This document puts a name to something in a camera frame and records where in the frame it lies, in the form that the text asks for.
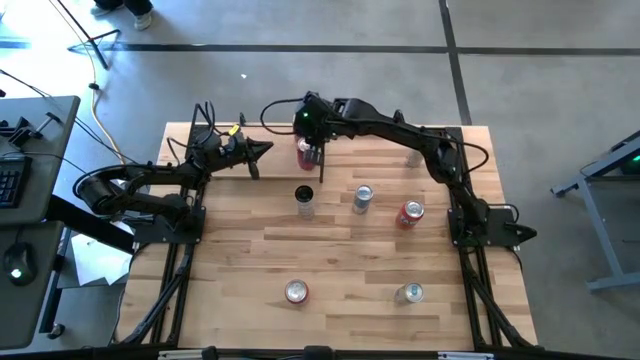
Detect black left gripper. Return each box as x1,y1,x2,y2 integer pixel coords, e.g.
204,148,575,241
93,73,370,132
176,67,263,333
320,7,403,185
199,132,275,170

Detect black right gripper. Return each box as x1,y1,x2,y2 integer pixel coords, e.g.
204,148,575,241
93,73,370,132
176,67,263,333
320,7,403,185
293,92,334,165

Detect white Celsius can black lid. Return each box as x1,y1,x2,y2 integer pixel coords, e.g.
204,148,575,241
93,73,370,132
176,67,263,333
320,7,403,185
293,184,316,220

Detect blue silver Red Bull can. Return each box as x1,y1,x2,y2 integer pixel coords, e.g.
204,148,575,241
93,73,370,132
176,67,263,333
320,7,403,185
351,183,375,216

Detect red Fanta strawberry soda can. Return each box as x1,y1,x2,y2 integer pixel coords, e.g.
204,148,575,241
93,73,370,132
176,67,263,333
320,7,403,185
284,278,311,306
395,199,426,230

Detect white Celsius energy drink can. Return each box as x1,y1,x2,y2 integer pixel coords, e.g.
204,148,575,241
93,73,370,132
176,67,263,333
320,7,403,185
393,281,426,306

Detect black tripod stand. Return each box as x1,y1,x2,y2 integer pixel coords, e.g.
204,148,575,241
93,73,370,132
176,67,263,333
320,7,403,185
52,0,122,71

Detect black desk support beam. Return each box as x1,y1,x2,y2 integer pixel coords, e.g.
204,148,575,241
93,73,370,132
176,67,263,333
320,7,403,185
45,193,137,254

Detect person's leg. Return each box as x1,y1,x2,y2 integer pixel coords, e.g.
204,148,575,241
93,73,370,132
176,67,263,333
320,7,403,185
94,0,154,15

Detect white paper sheets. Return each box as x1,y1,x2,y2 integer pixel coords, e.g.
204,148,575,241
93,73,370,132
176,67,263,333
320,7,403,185
69,233,132,289

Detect grey desk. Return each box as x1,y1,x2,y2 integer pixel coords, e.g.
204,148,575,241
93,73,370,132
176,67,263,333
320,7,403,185
0,94,81,351

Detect black desk clamp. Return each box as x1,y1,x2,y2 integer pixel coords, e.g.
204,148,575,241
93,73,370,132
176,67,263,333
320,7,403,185
0,112,65,149

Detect black keyboard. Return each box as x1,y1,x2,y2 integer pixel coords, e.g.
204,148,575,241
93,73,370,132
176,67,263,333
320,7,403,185
0,154,32,210

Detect black computer mouse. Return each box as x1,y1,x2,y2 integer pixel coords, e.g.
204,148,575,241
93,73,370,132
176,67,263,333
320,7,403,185
2,242,39,287

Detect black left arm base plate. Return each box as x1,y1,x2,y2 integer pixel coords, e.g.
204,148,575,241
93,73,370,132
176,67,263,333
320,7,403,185
132,204,207,246

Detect yellow cable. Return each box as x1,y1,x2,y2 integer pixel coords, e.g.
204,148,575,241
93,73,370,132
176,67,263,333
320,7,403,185
47,0,126,164

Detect black table-level camera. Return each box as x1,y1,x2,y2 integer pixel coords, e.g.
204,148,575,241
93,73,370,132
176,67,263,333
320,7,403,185
302,344,335,360

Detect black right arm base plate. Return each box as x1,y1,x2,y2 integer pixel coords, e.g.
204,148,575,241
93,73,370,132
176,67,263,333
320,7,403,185
447,204,539,249

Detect black aluminium rig frame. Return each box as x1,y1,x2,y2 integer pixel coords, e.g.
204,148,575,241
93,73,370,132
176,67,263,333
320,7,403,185
112,102,541,360

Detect grey metal cart frame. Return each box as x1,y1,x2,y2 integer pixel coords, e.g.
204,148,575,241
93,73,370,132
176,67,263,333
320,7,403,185
549,130,640,294

